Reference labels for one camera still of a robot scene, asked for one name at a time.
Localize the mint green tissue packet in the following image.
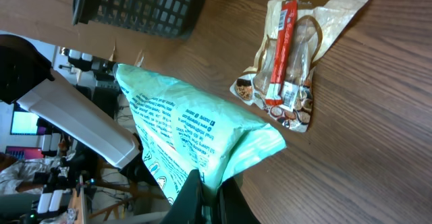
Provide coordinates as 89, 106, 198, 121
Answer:
115, 64, 286, 203

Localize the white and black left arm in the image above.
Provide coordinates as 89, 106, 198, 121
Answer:
1, 34, 156, 186

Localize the red snack stick packet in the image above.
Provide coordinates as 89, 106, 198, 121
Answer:
265, 0, 298, 106

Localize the beige dog treat bag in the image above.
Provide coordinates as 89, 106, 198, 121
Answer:
230, 0, 369, 133

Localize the dark grey plastic basket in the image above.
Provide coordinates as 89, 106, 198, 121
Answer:
72, 0, 205, 39

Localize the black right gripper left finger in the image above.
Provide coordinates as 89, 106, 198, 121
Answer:
161, 169, 205, 224

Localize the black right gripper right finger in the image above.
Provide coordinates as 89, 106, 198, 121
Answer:
215, 177, 260, 224

